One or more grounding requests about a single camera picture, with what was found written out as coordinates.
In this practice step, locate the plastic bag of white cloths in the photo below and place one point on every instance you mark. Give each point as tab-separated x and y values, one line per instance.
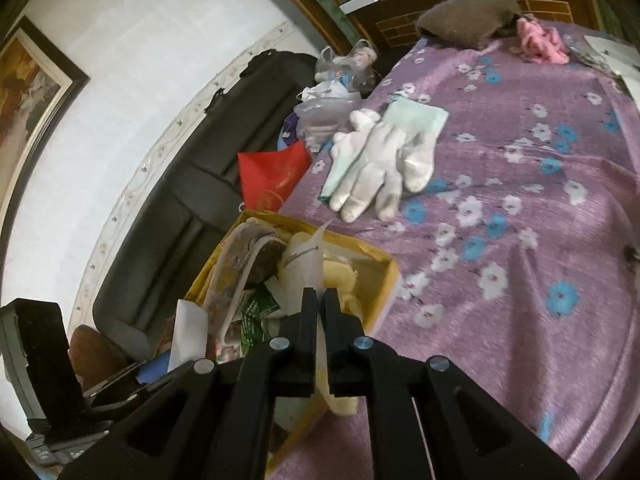
320	110

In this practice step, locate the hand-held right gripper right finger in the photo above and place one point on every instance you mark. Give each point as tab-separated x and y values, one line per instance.
334	330

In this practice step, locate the green packet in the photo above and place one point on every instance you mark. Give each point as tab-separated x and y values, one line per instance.
257	320

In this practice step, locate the purple floral bedsheet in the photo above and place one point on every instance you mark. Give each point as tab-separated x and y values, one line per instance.
525	210

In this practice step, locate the purple bag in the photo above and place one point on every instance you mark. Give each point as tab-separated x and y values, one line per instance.
289	132

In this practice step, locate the mint green cloth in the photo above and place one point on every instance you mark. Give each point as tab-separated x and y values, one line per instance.
420	117

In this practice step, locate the pink cloth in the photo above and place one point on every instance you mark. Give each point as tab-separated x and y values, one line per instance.
542	42

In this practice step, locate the brown knitted hat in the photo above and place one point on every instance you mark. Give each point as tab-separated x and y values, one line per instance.
465	20

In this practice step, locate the doll in plastic bag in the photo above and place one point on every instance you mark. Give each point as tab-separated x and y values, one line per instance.
357	60

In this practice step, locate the black leather sofa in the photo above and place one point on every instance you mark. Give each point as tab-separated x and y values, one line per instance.
200	160

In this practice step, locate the white box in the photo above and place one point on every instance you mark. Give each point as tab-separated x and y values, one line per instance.
362	0

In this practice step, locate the white card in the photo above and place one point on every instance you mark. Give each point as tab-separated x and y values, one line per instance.
190	330

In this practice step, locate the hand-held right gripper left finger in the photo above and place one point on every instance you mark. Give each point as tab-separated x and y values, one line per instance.
305	330

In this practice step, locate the brown stool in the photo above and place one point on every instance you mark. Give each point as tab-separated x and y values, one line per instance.
95	355

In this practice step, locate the white paper sheet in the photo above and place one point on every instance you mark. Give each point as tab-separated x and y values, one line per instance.
615	55

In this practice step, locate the yellow cardboard box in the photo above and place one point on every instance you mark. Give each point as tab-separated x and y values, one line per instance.
385	285

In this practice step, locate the wooden headboard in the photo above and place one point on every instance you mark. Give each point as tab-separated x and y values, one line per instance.
400	25

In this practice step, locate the white glove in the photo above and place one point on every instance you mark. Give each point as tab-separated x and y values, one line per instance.
357	125
390	170

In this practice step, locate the framed wall picture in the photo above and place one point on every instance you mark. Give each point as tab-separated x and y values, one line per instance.
25	95

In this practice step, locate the red paper bag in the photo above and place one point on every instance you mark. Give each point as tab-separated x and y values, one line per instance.
270	170

